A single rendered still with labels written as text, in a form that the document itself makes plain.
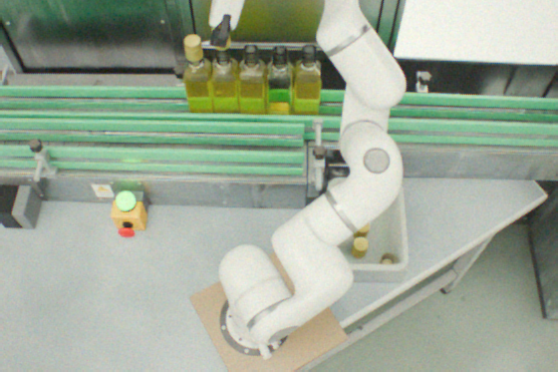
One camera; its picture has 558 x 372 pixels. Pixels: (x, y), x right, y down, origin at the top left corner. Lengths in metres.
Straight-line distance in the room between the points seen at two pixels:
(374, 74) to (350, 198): 0.20
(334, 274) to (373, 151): 0.20
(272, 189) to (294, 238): 0.38
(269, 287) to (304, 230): 0.11
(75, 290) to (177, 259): 0.25
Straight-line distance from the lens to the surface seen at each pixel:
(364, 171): 0.93
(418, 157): 1.42
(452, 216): 1.47
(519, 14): 1.36
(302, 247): 0.97
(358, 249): 1.32
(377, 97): 0.94
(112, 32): 1.45
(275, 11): 1.29
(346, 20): 0.93
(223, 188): 1.35
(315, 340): 1.29
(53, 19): 1.46
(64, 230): 1.49
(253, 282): 0.99
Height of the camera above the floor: 2.02
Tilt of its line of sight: 58 degrees down
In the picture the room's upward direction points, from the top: straight up
